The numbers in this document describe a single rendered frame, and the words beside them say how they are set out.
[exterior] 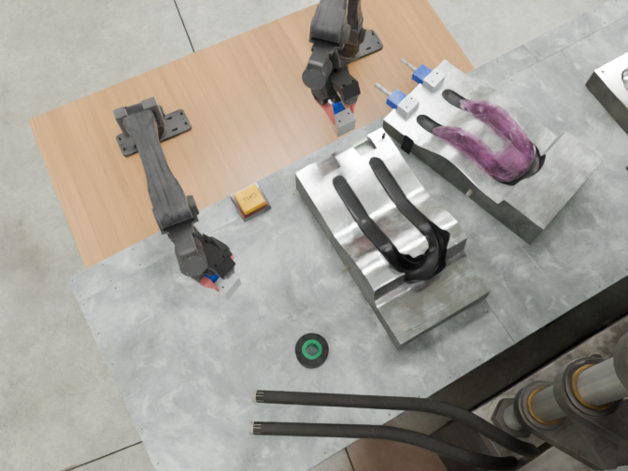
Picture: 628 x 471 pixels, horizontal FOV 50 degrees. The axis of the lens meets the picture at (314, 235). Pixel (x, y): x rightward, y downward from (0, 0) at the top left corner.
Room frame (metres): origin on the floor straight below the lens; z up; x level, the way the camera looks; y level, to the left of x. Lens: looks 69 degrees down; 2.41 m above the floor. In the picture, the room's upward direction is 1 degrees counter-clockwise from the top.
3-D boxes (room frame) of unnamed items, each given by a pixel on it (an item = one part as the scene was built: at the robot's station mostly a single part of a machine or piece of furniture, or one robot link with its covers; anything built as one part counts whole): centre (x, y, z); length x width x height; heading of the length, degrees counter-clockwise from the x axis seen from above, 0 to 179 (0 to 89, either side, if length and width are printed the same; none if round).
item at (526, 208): (0.85, -0.46, 0.86); 0.50 x 0.26 x 0.11; 46
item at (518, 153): (0.85, -0.45, 0.90); 0.26 x 0.18 x 0.08; 46
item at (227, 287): (0.49, 0.24, 0.93); 0.13 x 0.05 x 0.05; 50
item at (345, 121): (0.92, -0.06, 0.93); 0.13 x 0.05 x 0.05; 28
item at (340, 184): (0.62, -0.19, 0.92); 0.35 x 0.16 x 0.09; 29
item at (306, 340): (0.32, 0.01, 0.82); 0.08 x 0.08 x 0.04
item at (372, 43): (1.19, -0.11, 0.84); 0.20 x 0.07 x 0.08; 115
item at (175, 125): (0.93, 0.43, 0.84); 0.20 x 0.07 x 0.08; 115
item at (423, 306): (0.60, -0.19, 0.87); 0.50 x 0.26 x 0.14; 29
